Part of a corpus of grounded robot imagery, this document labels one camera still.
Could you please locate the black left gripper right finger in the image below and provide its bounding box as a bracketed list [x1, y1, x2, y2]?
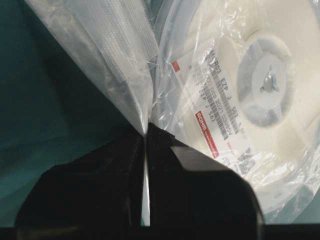
[146, 123, 264, 227]

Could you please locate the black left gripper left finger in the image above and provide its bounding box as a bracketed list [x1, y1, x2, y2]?
[15, 136, 144, 228]

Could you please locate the clear plastic zip bag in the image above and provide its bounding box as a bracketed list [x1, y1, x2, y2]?
[27, 0, 316, 223]

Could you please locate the white component tape reel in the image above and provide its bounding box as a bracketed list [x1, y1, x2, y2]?
[154, 0, 320, 214]

